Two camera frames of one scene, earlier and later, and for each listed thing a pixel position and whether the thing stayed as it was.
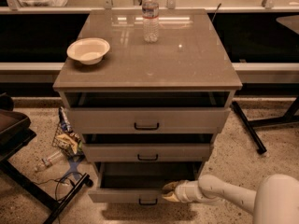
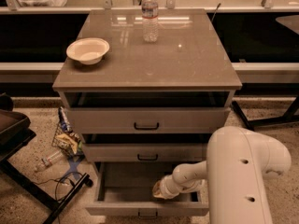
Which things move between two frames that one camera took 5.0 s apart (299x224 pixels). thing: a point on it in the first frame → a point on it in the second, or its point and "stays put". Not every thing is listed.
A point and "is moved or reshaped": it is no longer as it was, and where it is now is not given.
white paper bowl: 90,50 stays put
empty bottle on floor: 48,161 stays put
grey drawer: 137,183 is moved or reshaped
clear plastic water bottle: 150,15 stays put
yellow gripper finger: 170,187 → 158,186
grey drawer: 149,120 stays put
